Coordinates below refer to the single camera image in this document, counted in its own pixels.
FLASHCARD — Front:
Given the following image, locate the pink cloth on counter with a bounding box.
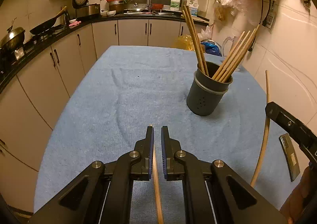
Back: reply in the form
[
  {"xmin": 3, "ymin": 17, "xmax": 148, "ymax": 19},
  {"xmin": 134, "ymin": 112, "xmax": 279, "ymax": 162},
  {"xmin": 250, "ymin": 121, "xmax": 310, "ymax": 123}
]
[{"xmin": 69, "ymin": 21, "xmax": 81, "ymax": 27}]

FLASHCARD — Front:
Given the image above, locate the red bowl in sink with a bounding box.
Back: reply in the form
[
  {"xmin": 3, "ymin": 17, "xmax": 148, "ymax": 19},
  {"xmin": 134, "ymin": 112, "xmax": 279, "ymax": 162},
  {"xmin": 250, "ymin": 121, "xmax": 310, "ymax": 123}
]
[{"xmin": 151, "ymin": 3, "xmax": 164, "ymax": 11}]

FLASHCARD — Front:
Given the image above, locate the steel pot with lid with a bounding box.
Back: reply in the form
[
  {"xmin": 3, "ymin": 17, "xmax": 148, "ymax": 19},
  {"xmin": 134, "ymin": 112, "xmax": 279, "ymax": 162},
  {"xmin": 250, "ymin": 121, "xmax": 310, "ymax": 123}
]
[{"xmin": 1, "ymin": 19, "xmax": 25, "ymax": 53}]

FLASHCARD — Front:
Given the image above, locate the black wok pan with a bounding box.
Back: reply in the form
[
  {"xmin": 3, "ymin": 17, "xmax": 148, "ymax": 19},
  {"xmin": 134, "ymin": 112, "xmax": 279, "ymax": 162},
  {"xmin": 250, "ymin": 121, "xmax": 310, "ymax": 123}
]
[{"xmin": 30, "ymin": 6, "xmax": 68, "ymax": 35}]

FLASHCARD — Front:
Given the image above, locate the yellow plastic bag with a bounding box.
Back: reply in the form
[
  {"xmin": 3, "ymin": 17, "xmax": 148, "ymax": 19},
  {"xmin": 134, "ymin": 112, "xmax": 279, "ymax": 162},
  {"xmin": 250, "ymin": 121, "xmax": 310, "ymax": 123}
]
[{"xmin": 173, "ymin": 34, "xmax": 195, "ymax": 51}]

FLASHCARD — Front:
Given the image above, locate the person's right hand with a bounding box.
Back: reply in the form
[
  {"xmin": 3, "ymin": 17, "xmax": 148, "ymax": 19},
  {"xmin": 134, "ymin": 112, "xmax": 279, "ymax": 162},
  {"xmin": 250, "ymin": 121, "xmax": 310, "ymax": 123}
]
[{"xmin": 279, "ymin": 166, "xmax": 316, "ymax": 223}]

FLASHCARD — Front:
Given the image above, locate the dark grey utensil holder cup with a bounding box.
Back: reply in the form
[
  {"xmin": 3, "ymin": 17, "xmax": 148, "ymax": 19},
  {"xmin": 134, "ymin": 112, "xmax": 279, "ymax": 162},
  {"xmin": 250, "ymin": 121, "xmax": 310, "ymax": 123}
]
[{"xmin": 186, "ymin": 61, "xmax": 233, "ymax": 116}]

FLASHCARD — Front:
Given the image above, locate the wooden chopstick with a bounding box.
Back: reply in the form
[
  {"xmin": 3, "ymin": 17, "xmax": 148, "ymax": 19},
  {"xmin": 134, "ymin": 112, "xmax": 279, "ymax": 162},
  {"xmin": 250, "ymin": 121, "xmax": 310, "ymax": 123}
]
[
  {"xmin": 153, "ymin": 146, "xmax": 164, "ymax": 224},
  {"xmin": 212, "ymin": 31, "xmax": 245, "ymax": 80},
  {"xmin": 182, "ymin": 5, "xmax": 204, "ymax": 74},
  {"xmin": 220, "ymin": 25, "xmax": 260, "ymax": 83},
  {"xmin": 216, "ymin": 31, "xmax": 251, "ymax": 82},
  {"xmin": 186, "ymin": 6, "xmax": 209, "ymax": 77},
  {"xmin": 250, "ymin": 70, "xmax": 270, "ymax": 187},
  {"xmin": 182, "ymin": 5, "xmax": 209, "ymax": 76},
  {"xmin": 215, "ymin": 28, "xmax": 257, "ymax": 83}
]

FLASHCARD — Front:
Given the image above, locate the clear glass mug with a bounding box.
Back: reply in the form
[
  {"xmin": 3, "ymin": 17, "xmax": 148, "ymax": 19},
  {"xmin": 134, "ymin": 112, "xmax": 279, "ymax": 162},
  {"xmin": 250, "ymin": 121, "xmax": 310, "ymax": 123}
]
[{"xmin": 221, "ymin": 36, "xmax": 239, "ymax": 57}]

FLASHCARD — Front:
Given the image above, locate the blue towel table cover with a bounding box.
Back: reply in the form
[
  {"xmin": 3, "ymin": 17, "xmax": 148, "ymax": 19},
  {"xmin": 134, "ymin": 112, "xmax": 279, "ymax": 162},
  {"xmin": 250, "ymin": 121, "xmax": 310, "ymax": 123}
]
[{"xmin": 33, "ymin": 45, "xmax": 302, "ymax": 224}]

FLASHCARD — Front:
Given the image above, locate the black power cable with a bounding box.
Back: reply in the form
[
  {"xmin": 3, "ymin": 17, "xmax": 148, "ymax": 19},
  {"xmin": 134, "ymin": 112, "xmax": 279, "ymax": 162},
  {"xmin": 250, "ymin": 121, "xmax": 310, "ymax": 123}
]
[{"xmin": 247, "ymin": 0, "xmax": 264, "ymax": 52}]

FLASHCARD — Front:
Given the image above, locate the glass pot lid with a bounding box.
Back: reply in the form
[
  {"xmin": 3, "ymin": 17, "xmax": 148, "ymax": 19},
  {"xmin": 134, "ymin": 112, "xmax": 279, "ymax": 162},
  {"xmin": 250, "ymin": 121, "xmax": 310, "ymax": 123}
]
[{"xmin": 126, "ymin": 0, "xmax": 147, "ymax": 12}]

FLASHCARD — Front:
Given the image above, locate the white detergent jug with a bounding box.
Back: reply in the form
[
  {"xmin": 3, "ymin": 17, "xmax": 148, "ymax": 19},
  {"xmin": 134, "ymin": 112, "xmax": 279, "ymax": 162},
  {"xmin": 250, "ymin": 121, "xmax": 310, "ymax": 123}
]
[{"xmin": 170, "ymin": 0, "xmax": 181, "ymax": 11}]

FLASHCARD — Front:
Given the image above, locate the black rice cooker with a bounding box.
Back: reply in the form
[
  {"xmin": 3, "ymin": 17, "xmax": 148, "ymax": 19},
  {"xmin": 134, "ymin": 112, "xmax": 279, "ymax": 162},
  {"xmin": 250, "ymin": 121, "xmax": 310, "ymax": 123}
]
[{"xmin": 72, "ymin": 0, "xmax": 100, "ymax": 20}]

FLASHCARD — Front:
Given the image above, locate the blue label bottle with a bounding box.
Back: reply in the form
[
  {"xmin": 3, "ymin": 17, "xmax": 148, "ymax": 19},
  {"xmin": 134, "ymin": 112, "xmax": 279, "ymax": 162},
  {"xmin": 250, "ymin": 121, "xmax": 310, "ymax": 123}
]
[{"xmin": 189, "ymin": 3, "xmax": 199, "ymax": 17}]

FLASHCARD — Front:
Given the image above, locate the wooden cutting board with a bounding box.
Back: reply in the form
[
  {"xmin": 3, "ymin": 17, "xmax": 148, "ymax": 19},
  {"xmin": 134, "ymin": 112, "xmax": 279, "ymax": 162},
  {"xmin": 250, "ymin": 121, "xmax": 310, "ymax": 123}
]
[{"xmin": 192, "ymin": 16, "xmax": 210, "ymax": 24}]

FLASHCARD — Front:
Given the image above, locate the blue plastic bag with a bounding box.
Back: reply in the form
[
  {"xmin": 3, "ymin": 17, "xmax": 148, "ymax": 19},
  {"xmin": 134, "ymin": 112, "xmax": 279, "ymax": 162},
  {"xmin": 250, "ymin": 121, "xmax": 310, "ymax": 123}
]
[{"xmin": 201, "ymin": 39, "xmax": 222, "ymax": 56}]

